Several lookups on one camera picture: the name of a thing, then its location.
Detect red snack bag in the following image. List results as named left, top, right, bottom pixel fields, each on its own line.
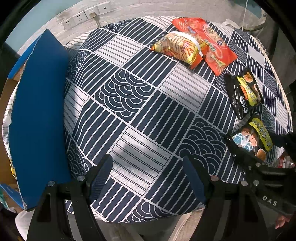
left=171, top=18, right=237, bottom=76

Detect blue cardboard box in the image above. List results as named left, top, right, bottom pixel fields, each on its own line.
left=8, top=30, right=71, bottom=210

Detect white wall socket strip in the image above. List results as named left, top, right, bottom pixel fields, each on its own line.
left=62, top=1, right=113, bottom=30

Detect navy patterned tablecloth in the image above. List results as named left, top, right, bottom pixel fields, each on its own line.
left=2, top=15, right=293, bottom=224

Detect orange yellow chips bag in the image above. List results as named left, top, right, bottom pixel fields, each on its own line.
left=150, top=31, right=209, bottom=69

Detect white kettle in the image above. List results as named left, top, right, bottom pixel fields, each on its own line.
left=223, top=19, right=240, bottom=29

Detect person's hand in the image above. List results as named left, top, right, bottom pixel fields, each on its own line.
left=275, top=215, right=292, bottom=229

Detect black cartoon snack bag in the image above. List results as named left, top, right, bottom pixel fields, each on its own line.
left=224, top=114, right=273, bottom=162

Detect black yellow snack bag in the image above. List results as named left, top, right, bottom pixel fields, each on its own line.
left=224, top=67, right=264, bottom=120

